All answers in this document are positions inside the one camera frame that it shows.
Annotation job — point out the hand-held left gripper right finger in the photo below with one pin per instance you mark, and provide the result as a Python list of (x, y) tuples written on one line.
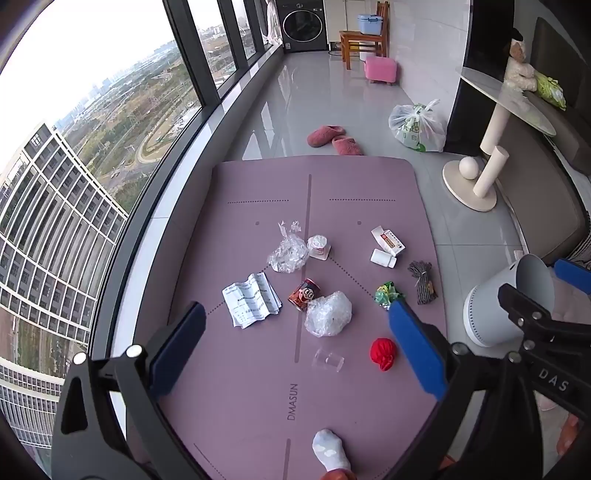
[(418, 353)]

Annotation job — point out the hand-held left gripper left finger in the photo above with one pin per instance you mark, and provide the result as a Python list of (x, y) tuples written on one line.
[(178, 353)]

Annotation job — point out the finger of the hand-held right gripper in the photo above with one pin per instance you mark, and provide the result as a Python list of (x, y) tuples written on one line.
[(524, 304), (572, 273)]

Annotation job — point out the white trash bin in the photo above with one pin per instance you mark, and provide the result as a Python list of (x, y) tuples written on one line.
[(489, 309)]

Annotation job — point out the white pill bottle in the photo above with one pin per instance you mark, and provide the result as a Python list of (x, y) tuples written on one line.
[(383, 258)]

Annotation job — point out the white red medicine box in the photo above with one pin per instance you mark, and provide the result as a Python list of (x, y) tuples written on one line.
[(388, 240)]

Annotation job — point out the person's right hand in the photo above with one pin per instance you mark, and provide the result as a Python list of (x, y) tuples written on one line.
[(570, 436)]

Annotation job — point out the person's pink trouser leg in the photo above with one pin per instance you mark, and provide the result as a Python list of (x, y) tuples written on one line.
[(570, 297)]

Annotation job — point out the red yarn ball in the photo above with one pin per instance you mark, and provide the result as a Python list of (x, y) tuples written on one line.
[(383, 354)]

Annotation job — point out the green snack wrapper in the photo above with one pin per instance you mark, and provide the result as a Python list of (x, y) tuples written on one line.
[(387, 295)]

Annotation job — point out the dark striped cloth bundle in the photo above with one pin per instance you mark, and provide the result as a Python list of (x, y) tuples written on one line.
[(422, 281)]

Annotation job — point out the grey sofa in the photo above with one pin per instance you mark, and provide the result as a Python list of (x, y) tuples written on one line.
[(545, 194)]

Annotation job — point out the clear plastic cup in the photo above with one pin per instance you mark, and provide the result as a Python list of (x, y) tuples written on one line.
[(328, 360)]

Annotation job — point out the folded paper leaflet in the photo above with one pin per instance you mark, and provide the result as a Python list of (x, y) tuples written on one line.
[(251, 300)]

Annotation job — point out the crumpled clear plastic bag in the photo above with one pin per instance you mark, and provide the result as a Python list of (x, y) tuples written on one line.
[(328, 314)]

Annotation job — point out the red drink can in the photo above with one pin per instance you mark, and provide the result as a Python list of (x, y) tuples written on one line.
[(304, 294)]

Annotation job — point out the person's white socked foot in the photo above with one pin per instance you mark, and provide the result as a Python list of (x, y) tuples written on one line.
[(328, 450)]

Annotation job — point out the small pink white cup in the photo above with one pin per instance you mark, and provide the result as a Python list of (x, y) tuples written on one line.
[(318, 246)]

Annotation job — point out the purple yoga mat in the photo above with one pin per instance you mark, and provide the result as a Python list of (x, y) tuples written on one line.
[(258, 230)]

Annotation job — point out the crumpled clear plastic wrap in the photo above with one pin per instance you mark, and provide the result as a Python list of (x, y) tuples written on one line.
[(288, 253)]

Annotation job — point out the grey high-rise building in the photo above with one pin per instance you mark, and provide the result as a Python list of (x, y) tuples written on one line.
[(46, 230)]

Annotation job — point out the green snack packet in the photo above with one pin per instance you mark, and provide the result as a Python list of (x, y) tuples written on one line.
[(551, 90)]

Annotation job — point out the white green plastic shopping bag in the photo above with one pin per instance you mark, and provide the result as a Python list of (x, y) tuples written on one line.
[(415, 127)]

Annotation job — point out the cream plush toy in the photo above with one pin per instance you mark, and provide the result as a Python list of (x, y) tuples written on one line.
[(517, 69)]

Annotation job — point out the pink fluffy slipper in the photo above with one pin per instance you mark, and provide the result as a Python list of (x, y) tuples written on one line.
[(347, 146), (325, 136)]

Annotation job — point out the pink stool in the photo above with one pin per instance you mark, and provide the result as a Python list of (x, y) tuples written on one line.
[(381, 69)]

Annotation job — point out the wooden chair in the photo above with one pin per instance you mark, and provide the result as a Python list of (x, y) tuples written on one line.
[(360, 40)]

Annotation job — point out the blue storage box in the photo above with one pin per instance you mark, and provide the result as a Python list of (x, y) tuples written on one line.
[(371, 24)]

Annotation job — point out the hanging white cloth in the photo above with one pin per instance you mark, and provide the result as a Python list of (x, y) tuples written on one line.
[(273, 25)]

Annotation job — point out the dark washing machine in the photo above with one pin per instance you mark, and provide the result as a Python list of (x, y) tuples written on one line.
[(302, 23)]

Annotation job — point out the cream scratching post toy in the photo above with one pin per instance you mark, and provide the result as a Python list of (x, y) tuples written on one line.
[(466, 191)]

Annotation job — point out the round cream pedestal table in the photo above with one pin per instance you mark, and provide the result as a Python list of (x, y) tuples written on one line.
[(503, 99)]

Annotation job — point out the black window frame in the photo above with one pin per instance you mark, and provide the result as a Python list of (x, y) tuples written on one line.
[(184, 46)]

